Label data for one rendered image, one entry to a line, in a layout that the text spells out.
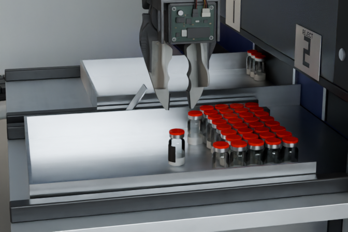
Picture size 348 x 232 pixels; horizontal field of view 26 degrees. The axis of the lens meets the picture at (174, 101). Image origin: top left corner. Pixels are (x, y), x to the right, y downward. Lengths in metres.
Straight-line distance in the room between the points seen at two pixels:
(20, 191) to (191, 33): 0.28
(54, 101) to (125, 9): 0.57
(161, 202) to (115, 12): 1.00
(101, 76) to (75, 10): 0.37
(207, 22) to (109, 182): 0.22
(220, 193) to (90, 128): 0.30
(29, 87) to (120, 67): 0.18
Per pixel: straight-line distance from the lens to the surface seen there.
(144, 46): 0.94
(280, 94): 1.26
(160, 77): 0.93
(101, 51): 1.82
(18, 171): 1.00
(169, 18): 0.88
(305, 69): 1.03
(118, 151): 1.04
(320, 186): 0.92
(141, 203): 0.86
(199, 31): 0.88
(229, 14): 1.36
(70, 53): 1.80
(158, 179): 0.87
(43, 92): 1.35
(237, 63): 1.50
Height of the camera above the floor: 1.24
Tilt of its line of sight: 16 degrees down
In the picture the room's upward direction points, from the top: straight up
